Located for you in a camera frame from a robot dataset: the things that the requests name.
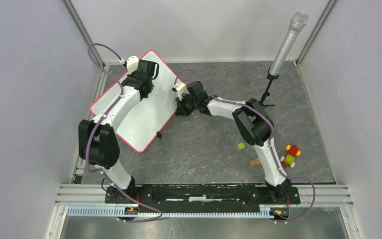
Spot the black microphone tripod stand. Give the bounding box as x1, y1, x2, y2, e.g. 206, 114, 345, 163
240, 72, 280, 110

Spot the silver microphone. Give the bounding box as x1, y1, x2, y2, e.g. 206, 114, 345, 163
268, 11, 309, 79

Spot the brown wooden block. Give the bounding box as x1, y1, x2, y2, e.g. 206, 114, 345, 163
250, 158, 261, 167

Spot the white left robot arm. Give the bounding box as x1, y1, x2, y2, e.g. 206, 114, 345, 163
78, 60, 160, 203

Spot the green toy cube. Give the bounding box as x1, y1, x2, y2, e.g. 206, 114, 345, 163
237, 143, 245, 151

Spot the red green toy car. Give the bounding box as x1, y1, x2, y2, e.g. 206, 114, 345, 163
280, 145, 301, 168

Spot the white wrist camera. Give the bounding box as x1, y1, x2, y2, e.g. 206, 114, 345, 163
119, 56, 140, 74
172, 82, 189, 101

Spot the pink framed whiteboard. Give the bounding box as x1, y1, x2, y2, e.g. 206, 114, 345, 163
89, 49, 178, 154

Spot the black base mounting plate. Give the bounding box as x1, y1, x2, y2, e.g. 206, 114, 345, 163
105, 183, 301, 214

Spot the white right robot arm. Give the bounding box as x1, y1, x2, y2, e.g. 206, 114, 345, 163
172, 80, 291, 203

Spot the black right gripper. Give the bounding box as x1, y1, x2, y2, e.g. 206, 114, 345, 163
176, 92, 198, 117

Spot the grey slotted cable duct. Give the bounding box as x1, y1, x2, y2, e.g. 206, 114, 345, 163
66, 206, 290, 219

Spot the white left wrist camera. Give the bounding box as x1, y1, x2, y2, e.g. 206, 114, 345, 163
119, 56, 140, 74

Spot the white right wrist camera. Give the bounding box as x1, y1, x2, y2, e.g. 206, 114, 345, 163
172, 82, 189, 101

